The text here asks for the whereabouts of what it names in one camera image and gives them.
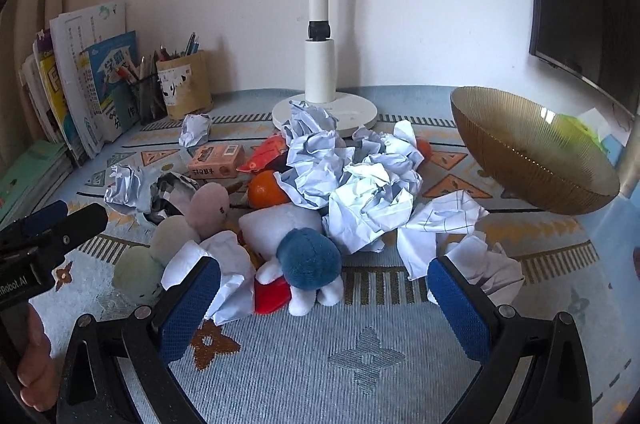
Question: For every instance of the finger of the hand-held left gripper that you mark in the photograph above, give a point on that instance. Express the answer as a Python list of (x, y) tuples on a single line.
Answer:
[(42, 216), (75, 229)]

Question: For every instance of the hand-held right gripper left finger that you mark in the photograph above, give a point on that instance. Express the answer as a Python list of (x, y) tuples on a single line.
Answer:
[(192, 309)]

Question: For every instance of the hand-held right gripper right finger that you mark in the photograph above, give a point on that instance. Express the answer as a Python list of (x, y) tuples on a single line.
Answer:
[(460, 309)]

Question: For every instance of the pink cardboard box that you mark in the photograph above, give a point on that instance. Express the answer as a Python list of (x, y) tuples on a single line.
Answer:
[(215, 161)]

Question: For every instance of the woven wicker basket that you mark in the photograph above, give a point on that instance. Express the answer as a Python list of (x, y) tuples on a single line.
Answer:
[(525, 163)]

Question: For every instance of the person's left hand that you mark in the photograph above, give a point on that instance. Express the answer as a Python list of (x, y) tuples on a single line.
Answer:
[(37, 379)]

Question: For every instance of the stack of flat green books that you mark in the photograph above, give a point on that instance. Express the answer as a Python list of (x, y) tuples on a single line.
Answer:
[(30, 179)]

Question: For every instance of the crumpled white paper ball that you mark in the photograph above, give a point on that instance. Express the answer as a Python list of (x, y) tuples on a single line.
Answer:
[(195, 129), (232, 274), (127, 186)]

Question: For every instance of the pale green ball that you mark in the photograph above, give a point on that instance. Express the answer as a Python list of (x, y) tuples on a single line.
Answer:
[(175, 239)]

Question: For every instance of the red glossy object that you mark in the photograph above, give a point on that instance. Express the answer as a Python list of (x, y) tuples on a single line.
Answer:
[(272, 296)]

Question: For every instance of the black white checkered wrapper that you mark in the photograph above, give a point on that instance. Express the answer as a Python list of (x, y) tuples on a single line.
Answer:
[(170, 196)]

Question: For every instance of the patterned blue mat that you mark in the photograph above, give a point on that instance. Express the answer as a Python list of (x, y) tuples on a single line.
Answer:
[(350, 354)]

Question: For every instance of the white plush with blue head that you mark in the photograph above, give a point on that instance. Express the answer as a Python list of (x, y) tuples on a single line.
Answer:
[(307, 261)]

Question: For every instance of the orange fruit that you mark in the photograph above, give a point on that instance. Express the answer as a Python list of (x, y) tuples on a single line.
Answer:
[(265, 191)]

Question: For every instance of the pile of crumpled paper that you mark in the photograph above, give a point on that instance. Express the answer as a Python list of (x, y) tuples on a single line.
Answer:
[(365, 199)]

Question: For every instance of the black mesh pen holder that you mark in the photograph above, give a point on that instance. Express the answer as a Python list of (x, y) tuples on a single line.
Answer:
[(147, 101)]

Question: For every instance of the bundle of pencils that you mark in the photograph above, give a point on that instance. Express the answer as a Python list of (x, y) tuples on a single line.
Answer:
[(130, 71)]

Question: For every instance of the red snack packet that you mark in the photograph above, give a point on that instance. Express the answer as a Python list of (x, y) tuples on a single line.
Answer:
[(265, 153)]

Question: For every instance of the brown paper pen holder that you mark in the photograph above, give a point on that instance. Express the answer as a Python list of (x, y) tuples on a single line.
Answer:
[(185, 86)]

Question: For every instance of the bundle of pens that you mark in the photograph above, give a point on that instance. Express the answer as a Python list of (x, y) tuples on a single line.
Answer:
[(190, 46)]

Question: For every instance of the green tissue pack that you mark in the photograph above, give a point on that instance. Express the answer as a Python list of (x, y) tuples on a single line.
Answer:
[(592, 117)]

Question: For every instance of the black monitor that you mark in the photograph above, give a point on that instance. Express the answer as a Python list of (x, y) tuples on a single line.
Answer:
[(575, 3)]

